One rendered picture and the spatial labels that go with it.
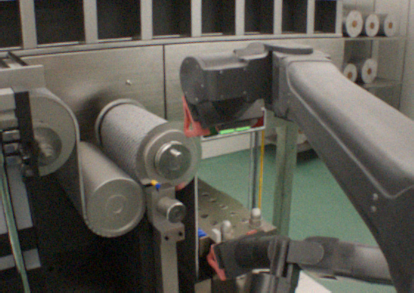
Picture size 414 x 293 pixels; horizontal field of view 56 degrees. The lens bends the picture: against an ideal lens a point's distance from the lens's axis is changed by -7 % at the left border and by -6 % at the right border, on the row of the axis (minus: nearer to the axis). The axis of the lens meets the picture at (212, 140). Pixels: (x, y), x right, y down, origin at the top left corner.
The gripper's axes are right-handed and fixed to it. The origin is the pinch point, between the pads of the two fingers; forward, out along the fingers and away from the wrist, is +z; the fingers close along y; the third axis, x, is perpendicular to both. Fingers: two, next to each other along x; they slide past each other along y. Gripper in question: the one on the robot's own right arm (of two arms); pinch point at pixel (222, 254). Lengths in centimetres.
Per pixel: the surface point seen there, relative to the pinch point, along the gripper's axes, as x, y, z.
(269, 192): 2, 179, 216
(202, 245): 1.9, 1.9, 11.8
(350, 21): 146, 322, 178
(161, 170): 19.3, -8.5, -1.6
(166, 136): 25.2, -6.5, -3.6
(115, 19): 64, 0, 21
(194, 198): 12.6, 0.2, 5.8
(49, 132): 27.9, -29.2, -10.3
